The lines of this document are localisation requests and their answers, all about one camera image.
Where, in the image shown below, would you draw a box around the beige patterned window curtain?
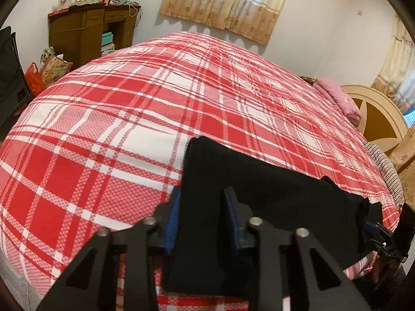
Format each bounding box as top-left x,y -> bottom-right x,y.
159,0 -> 286,46

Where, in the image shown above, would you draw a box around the cream wooden headboard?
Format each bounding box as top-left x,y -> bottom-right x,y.
342,85 -> 409,156

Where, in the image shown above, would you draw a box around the red white plaid bedspread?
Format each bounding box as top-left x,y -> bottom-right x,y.
1,32 -> 400,310

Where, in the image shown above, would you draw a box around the striped pillow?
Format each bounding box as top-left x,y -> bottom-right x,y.
363,141 -> 404,209

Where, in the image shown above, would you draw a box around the teal box in desk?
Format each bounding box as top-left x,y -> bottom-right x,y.
101,32 -> 113,46

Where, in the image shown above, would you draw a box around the beige side curtain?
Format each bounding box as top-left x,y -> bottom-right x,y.
371,17 -> 414,206

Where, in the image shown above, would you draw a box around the pink folded blanket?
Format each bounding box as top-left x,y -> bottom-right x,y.
313,77 -> 361,126

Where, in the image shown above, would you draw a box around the red plastic bag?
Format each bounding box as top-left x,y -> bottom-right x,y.
25,62 -> 45,97

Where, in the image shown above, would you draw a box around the black chair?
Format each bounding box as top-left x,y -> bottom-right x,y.
0,26 -> 32,125

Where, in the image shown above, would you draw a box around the floral gift bag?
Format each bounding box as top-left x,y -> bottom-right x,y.
40,46 -> 73,88

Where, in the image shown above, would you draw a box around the dark brown wooden desk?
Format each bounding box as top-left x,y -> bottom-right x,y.
48,4 -> 141,69

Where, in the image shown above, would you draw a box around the black pants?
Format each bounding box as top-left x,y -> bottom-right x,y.
162,137 -> 383,298

